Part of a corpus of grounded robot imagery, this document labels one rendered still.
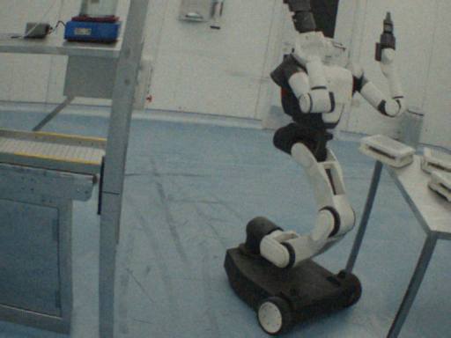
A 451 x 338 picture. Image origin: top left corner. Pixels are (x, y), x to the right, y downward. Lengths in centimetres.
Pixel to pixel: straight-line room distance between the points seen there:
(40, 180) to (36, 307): 63
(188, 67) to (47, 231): 398
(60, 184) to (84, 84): 38
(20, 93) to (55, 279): 385
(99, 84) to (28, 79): 379
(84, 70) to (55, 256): 72
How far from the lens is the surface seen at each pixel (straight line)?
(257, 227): 279
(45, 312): 224
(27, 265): 211
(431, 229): 189
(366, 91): 257
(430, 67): 704
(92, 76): 195
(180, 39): 567
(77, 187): 185
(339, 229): 240
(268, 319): 250
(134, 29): 164
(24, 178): 188
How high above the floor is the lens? 146
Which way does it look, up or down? 19 degrees down
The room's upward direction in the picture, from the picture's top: 10 degrees clockwise
